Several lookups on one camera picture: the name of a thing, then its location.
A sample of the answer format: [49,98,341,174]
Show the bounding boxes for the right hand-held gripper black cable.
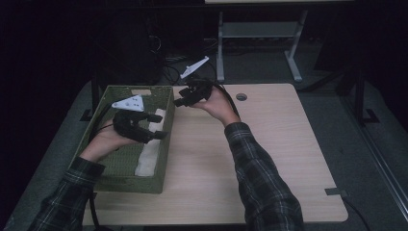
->
[210,80,241,118]

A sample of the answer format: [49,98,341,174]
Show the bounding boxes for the dark computer tower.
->
[95,15,166,87]

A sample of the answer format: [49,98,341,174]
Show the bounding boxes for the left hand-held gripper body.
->
[111,94,153,144]

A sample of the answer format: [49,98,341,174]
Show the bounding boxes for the person's left hand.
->
[79,119,142,164]

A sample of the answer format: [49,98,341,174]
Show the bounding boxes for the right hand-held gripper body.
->
[178,55,214,104]

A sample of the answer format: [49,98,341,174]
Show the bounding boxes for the tangle of floor cables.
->
[145,33,219,87]

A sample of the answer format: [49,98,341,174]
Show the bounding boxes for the person's right hand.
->
[191,86,242,128]

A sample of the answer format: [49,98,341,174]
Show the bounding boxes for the thin black floor cable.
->
[342,193,377,231]

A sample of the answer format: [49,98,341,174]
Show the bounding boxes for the grey metal table frame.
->
[215,9,310,84]

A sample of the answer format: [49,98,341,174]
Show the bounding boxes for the black stand leg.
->
[350,66,381,125]
[79,71,101,122]

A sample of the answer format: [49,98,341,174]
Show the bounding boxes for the cream cloth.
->
[134,108,167,178]

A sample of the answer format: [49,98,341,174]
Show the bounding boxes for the dark tape strip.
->
[323,187,349,197]

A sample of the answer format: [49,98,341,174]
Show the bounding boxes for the green woven basket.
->
[67,84,176,194]

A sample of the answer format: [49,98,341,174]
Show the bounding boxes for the grey metal floor rail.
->
[340,95,408,223]

